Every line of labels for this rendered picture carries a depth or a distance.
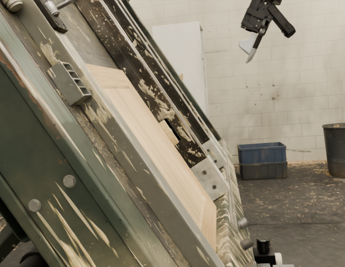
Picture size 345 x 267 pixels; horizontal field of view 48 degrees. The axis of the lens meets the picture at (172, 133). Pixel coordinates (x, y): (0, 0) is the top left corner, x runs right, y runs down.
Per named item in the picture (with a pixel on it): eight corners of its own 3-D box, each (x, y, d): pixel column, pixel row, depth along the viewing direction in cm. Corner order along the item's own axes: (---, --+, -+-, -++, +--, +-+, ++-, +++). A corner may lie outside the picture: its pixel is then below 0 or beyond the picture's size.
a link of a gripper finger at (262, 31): (251, 47, 121) (262, 21, 120) (256, 50, 121) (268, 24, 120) (251, 46, 117) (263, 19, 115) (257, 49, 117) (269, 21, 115)
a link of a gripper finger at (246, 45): (232, 57, 122) (244, 29, 121) (250, 64, 122) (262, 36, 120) (232, 56, 119) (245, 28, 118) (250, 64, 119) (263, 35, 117)
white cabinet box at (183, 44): (210, 188, 483) (199, 21, 461) (165, 190, 492) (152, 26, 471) (213, 177, 543) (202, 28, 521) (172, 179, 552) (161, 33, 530)
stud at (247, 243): (244, 252, 92) (255, 246, 92) (238, 244, 92) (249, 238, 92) (244, 248, 95) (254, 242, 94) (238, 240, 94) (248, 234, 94)
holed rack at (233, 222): (236, 233, 98) (238, 232, 98) (229, 223, 98) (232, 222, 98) (225, 142, 261) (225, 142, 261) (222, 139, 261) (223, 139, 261)
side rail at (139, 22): (207, 148, 254) (221, 139, 253) (112, 9, 251) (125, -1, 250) (207, 146, 262) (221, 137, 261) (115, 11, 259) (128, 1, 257)
